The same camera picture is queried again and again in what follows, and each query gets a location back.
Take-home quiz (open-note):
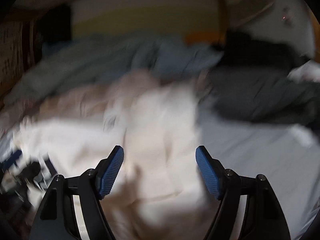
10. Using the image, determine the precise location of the black jacket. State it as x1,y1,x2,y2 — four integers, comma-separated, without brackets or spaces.
210,29,310,73

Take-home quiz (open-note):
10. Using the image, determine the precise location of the beige sweatshirt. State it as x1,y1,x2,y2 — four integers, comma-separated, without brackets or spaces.
38,69,160,119

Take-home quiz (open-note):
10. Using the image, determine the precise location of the light blue duvet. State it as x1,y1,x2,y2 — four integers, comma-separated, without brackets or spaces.
4,33,222,106

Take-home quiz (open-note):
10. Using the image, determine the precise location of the dark grey garment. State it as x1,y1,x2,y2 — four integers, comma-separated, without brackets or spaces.
197,69,319,129

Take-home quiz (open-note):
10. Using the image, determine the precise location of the grey printed bed sheet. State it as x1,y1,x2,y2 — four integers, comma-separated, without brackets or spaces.
0,109,318,240

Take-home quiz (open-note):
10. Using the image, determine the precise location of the plaid bed curtain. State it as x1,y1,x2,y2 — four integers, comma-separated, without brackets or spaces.
1,21,33,97

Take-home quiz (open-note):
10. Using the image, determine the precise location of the cream white hoodie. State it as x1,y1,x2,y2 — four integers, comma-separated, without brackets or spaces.
12,83,213,239

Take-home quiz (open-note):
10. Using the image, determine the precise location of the white plastic bag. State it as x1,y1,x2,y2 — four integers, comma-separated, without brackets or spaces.
287,60,320,83

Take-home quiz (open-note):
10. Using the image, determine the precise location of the wall power socket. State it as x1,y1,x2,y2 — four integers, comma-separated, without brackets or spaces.
281,7,295,28

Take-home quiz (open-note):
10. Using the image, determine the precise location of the wooden bed frame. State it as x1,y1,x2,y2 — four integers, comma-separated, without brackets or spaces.
22,0,231,46

